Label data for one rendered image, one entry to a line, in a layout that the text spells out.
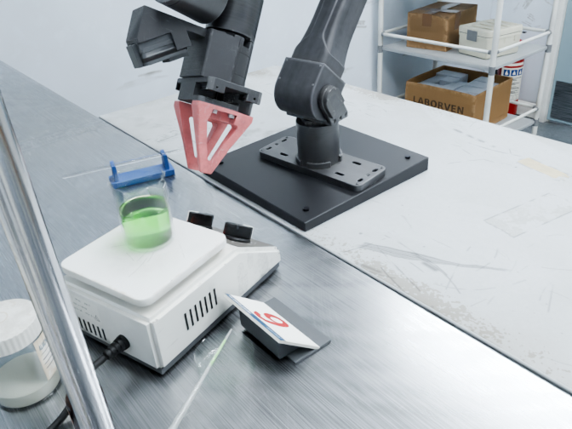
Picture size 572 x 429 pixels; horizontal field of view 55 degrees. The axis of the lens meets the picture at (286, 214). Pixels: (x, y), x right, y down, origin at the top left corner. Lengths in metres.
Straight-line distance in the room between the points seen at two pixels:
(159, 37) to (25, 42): 1.42
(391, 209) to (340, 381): 0.31
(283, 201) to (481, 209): 0.26
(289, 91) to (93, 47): 1.39
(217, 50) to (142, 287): 0.26
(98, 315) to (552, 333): 0.43
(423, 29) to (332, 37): 2.04
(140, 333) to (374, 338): 0.22
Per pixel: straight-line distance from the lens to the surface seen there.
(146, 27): 0.60
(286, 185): 0.79
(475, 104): 2.70
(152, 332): 0.51
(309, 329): 0.56
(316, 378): 0.52
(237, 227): 0.61
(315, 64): 0.75
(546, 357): 0.57
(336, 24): 0.78
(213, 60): 0.61
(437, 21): 2.76
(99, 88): 2.11
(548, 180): 0.87
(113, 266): 0.54
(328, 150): 0.80
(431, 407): 0.50
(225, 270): 0.56
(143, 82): 2.17
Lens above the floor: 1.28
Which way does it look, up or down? 30 degrees down
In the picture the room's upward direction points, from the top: 4 degrees counter-clockwise
